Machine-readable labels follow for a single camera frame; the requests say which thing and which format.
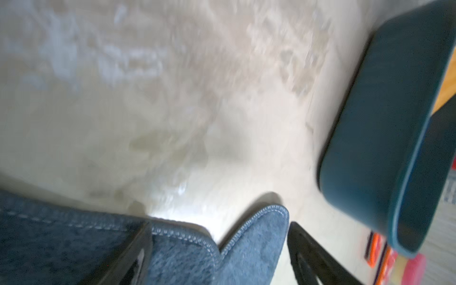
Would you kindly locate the orange fleece insole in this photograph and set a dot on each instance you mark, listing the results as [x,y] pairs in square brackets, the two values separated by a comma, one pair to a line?
[448,87]

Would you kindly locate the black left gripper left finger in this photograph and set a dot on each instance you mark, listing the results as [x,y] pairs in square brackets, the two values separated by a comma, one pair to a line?
[128,264]

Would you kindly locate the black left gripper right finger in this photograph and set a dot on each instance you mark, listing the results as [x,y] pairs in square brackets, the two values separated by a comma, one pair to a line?
[311,263]

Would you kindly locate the teal plastic storage box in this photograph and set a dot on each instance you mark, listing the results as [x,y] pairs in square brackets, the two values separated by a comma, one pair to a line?
[390,153]

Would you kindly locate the pink round sponge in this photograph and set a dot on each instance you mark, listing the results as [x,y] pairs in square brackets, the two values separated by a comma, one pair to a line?
[408,271]

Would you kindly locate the red patterned insole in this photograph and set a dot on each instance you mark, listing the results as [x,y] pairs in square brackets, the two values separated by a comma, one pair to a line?
[374,248]
[386,266]

